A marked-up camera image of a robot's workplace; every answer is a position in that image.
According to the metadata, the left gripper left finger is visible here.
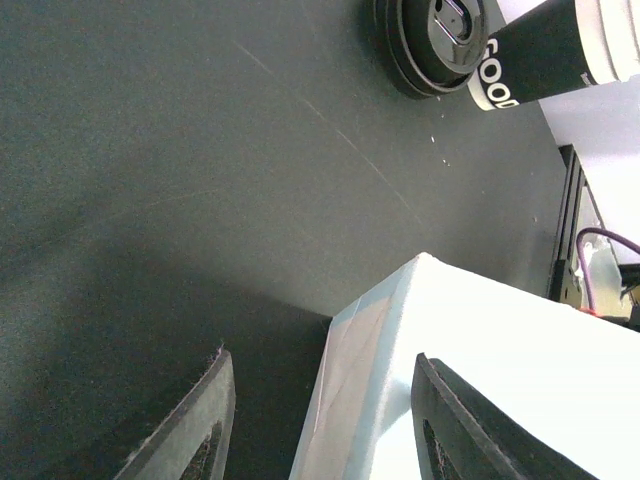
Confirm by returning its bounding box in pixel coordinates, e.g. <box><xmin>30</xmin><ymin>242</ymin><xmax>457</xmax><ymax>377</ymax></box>
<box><xmin>115</xmin><ymin>349</ymin><xmax>235</xmax><ymax>479</ymax></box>

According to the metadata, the light blue paper bag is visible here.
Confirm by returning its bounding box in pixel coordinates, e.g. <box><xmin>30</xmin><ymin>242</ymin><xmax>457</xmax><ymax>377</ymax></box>
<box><xmin>290</xmin><ymin>253</ymin><xmax>639</xmax><ymax>479</ymax></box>

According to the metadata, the black coffee lid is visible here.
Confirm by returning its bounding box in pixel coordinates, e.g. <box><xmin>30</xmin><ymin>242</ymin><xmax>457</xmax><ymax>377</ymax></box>
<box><xmin>373</xmin><ymin>0</ymin><xmax>489</xmax><ymax>100</ymax></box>

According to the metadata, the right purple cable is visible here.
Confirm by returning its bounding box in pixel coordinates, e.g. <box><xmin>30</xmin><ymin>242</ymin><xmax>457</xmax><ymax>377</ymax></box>
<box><xmin>575</xmin><ymin>226</ymin><xmax>640</xmax><ymax>316</ymax></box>

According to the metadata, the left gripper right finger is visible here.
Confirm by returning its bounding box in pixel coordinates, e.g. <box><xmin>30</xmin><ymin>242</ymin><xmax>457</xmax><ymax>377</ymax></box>
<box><xmin>411</xmin><ymin>353</ymin><xmax>594</xmax><ymax>479</ymax></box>

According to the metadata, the right paper cup stack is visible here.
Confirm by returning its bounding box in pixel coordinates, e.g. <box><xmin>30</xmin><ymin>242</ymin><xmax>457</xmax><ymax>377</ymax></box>
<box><xmin>468</xmin><ymin>0</ymin><xmax>639</xmax><ymax>111</ymax></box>

